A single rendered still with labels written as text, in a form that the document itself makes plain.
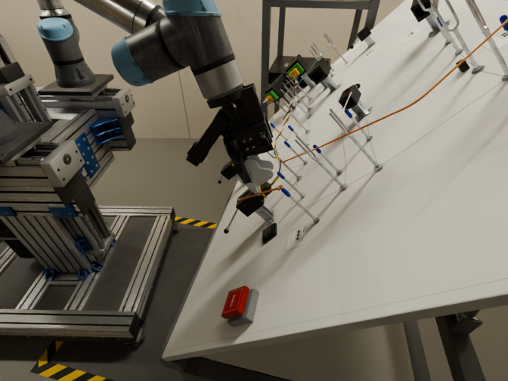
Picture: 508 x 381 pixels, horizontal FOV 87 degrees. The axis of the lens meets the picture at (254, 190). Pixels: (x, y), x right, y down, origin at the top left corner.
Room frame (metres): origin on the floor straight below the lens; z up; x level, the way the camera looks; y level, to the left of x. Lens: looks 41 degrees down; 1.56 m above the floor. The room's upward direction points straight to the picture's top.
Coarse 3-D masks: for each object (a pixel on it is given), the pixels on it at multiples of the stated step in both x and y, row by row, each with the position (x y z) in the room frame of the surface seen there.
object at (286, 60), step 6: (276, 60) 1.68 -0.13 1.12; (282, 60) 1.68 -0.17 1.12; (288, 60) 1.68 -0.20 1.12; (306, 60) 1.68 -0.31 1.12; (312, 60) 1.68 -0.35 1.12; (318, 60) 1.68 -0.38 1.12; (276, 66) 1.58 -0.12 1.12; (282, 66) 1.58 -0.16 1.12; (270, 72) 1.47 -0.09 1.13; (276, 72) 1.47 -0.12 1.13; (282, 72) 1.47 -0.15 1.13; (306, 72) 1.47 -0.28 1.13; (270, 78) 1.46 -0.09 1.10; (300, 78) 1.43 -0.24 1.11; (300, 84) 1.43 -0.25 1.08; (306, 84) 1.42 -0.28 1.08
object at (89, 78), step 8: (56, 64) 1.15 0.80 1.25; (64, 64) 1.15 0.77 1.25; (72, 64) 1.16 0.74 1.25; (80, 64) 1.19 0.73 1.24; (56, 72) 1.15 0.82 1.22; (64, 72) 1.14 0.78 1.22; (72, 72) 1.15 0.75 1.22; (80, 72) 1.17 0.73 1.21; (88, 72) 1.20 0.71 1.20; (56, 80) 1.15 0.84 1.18; (64, 80) 1.13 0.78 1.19; (72, 80) 1.14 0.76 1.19; (80, 80) 1.15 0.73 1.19; (88, 80) 1.17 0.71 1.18
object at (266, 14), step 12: (264, 0) 1.41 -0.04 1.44; (276, 0) 1.41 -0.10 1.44; (288, 0) 1.40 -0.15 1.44; (300, 0) 1.40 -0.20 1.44; (324, 0) 1.39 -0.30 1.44; (336, 0) 1.38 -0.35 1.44; (348, 0) 1.37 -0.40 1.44; (360, 0) 1.36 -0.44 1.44; (372, 0) 1.32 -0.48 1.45; (264, 12) 1.41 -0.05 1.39; (360, 12) 1.85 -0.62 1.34; (372, 12) 1.31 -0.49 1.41; (264, 24) 1.41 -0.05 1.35; (372, 24) 1.31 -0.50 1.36; (264, 36) 1.41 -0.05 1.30; (264, 48) 1.41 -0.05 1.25; (264, 60) 1.41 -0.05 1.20; (264, 72) 1.41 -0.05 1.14; (264, 84) 1.41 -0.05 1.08; (264, 96) 1.41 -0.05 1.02; (264, 108) 1.41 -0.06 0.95; (276, 108) 1.95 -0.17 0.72
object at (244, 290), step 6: (240, 288) 0.25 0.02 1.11; (246, 288) 0.25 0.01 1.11; (228, 294) 0.25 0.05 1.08; (234, 294) 0.25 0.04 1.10; (240, 294) 0.24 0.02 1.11; (246, 294) 0.24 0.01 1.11; (228, 300) 0.24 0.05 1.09; (234, 300) 0.23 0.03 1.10; (240, 300) 0.23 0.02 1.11; (228, 306) 0.23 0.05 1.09; (234, 306) 0.22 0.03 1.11; (240, 306) 0.22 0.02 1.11; (222, 312) 0.22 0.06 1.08; (228, 312) 0.21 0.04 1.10; (234, 312) 0.21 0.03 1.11; (240, 312) 0.21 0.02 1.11
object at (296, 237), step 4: (296, 228) 0.36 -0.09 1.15; (300, 228) 0.35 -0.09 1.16; (304, 228) 0.35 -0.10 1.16; (292, 232) 0.36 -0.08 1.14; (296, 232) 0.35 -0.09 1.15; (300, 232) 0.34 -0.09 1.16; (304, 232) 0.34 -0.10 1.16; (288, 236) 0.35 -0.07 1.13; (292, 236) 0.35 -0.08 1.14; (296, 236) 0.34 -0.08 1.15; (300, 236) 0.33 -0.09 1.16; (304, 236) 0.33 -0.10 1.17; (288, 240) 0.34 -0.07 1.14; (292, 240) 0.33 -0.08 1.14; (296, 240) 0.33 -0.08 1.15; (300, 240) 0.32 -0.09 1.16; (304, 240) 0.32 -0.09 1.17; (288, 244) 0.33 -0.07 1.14; (292, 244) 0.32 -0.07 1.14; (296, 244) 0.32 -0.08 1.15; (300, 244) 0.31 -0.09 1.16; (288, 248) 0.32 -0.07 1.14; (292, 248) 0.31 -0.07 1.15
